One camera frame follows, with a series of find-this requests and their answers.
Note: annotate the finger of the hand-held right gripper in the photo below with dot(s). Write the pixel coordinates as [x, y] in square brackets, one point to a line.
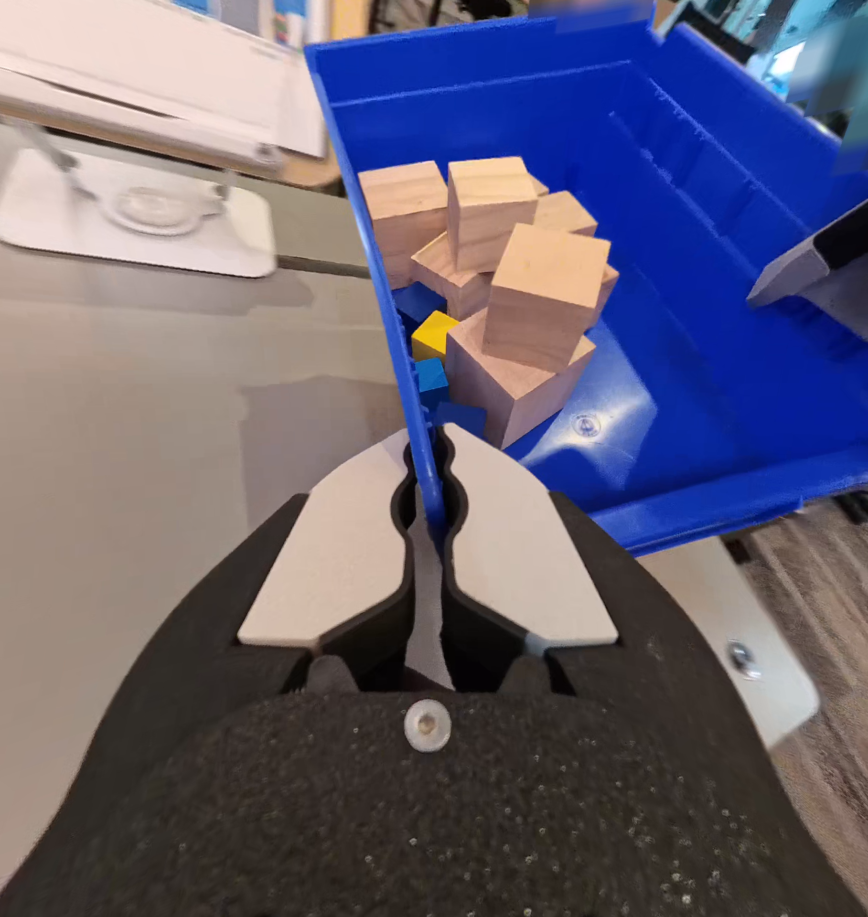
[796, 276]
[853, 308]

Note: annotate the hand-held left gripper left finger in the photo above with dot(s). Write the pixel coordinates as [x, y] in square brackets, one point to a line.
[326, 566]

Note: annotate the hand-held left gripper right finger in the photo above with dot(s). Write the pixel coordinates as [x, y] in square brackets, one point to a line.
[527, 566]

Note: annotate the blue plastic bin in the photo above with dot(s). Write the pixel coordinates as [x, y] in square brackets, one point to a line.
[692, 344]

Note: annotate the pile of wooden cubes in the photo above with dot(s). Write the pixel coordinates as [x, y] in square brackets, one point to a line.
[541, 294]

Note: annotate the wooden sign board on stand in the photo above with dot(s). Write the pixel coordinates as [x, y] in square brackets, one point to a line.
[140, 79]

